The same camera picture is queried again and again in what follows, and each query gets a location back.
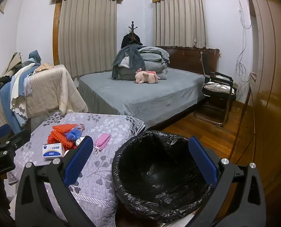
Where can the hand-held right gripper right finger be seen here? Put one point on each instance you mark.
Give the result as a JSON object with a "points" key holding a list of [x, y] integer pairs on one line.
{"points": [[203, 160]]}

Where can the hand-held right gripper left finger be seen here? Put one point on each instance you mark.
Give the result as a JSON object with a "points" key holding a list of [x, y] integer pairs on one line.
{"points": [[77, 160]]}

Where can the white tissue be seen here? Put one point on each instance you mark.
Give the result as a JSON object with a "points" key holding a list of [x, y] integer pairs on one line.
{"points": [[79, 143]]}

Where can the small blue cloth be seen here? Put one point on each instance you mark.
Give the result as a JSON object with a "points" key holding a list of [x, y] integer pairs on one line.
{"points": [[72, 134]]}

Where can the small white and blue box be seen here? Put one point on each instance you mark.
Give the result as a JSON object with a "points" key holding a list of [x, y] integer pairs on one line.
{"points": [[53, 150]]}

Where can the pink face mask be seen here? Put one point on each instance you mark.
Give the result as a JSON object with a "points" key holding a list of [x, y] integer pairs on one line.
{"points": [[102, 140]]}

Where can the orange foam mesh sleeve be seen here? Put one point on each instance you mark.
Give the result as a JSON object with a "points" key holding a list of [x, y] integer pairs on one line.
{"points": [[61, 128]]}

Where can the trash bin with black bag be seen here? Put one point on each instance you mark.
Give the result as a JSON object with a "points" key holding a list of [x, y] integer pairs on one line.
{"points": [[154, 170]]}

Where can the blue scalloped cloth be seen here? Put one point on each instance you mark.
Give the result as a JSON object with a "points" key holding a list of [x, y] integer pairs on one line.
{"points": [[7, 99]]}

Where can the white scalloped cloth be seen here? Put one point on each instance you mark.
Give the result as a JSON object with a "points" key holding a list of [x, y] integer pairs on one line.
{"points": [[18, 104]]}

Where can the grey floral quilt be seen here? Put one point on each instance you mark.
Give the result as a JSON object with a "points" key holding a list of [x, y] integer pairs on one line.
{"points": [[107, 182]]}

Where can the person's striped trouser leg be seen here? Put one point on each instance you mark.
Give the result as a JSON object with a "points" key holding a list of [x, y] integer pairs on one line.
{"points": [[179, 222]]}

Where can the tan cloth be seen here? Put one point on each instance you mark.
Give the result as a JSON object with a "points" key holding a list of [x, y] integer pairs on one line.
{"points": [[12, 62]]}

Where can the white chair cushion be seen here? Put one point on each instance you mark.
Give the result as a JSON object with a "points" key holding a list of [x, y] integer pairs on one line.
{"points": [[217, 87]]}

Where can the peach cloth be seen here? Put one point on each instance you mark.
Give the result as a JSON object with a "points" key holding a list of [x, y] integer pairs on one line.
{"points": [[43, 67]]}

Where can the teal cloth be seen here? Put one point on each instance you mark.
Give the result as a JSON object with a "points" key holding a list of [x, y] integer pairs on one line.
{"points": [[35, 56]]}

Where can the black folding chair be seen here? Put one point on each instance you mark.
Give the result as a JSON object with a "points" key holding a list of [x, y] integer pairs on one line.
{"points": [[222, 78]]}

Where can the bed with grey sheet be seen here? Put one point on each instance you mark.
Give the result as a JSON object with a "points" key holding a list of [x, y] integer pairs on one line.
{"points": [[142, 94]]}

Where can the pink plush pig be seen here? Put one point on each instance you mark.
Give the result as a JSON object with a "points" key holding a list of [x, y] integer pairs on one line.
{"points": [[145, 76]]}

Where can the dark wooden headboard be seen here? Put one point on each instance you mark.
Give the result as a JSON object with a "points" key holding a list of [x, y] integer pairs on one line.
{"points": [[185, 59]]}

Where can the wooden wardrobe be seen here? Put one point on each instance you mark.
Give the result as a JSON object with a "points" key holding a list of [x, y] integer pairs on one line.
{"points": [[268, 75]]}

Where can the folded grey duvet pile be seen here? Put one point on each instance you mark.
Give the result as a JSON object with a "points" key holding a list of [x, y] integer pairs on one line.
{"points": [[154, 59]]}

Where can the dark grey fleece blanket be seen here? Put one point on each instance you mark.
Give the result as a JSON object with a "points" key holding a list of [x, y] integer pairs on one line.
{"points": [[131, 54]]}

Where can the wide beige curtain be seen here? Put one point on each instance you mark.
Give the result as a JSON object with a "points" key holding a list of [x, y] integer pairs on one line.
{"points": [[88, 35]]}

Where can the black coat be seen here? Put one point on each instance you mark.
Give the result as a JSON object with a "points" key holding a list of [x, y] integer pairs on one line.
{"points": [[127, 40]]}

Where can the wooden coat rack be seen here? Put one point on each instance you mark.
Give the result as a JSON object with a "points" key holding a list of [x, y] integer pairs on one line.
{"points": [[132, 28]]}

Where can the narrow beige curtain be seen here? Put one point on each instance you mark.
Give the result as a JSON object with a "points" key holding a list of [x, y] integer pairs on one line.
{"points": [[180, 19]]}

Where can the wooden window frame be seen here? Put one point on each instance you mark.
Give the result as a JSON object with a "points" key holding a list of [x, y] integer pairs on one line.
{"points": [[56, 33]]}

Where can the framed wall picture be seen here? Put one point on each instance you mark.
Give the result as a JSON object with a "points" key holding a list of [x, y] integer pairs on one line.
{"points": [[2, 7]]}

